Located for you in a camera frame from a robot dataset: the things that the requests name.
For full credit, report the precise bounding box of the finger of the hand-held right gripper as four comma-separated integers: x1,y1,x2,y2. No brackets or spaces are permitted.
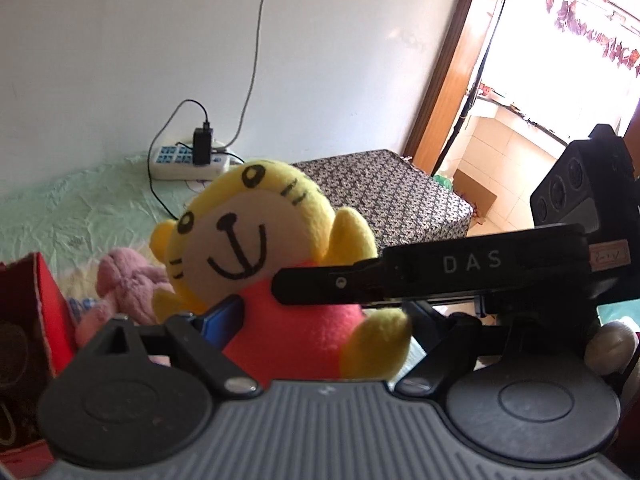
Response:
271,224,592,307

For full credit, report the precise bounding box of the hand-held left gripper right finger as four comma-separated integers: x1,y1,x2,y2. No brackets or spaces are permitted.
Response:
394,307,602,404

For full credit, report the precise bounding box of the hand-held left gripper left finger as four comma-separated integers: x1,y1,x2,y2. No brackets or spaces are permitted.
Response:
75,295,267,402

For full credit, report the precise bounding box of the yellow tiger plush toy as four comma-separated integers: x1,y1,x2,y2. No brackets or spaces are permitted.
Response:
150,159,413,382

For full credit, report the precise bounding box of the pink plush rabbit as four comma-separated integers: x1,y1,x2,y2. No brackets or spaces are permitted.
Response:
75,247,176,351

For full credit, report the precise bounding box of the red cardboard box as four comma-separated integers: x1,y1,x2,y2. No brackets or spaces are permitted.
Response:
0,252,80,467

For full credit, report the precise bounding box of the brown cardboard box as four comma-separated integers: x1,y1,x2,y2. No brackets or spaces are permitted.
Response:
452,167,499,227

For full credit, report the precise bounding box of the black white patterned cloth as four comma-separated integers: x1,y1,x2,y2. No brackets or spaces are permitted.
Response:
290,149,474,262

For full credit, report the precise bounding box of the black pole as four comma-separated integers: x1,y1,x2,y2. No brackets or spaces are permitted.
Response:
434,0,519,176

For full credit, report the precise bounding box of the row of hanging dried meat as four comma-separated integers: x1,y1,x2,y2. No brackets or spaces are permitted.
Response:
544,0,640,80

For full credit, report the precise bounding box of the white power strip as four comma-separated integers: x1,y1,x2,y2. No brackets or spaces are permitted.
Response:
149,143,232,181

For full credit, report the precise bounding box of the black charger plug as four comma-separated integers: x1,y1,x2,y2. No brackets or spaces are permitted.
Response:
192,120,215,167

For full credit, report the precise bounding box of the pale green bed sheet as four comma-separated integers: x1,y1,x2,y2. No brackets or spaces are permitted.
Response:
0,152,241,311

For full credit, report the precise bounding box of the brown wooden door frame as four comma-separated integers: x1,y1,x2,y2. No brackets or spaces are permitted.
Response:
402,0,512,177

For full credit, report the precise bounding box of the thin black charger cable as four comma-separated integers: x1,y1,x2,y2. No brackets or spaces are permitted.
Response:
146,99,211,221

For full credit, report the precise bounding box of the white power cable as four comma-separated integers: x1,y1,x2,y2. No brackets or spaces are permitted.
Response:
212,0,279,153

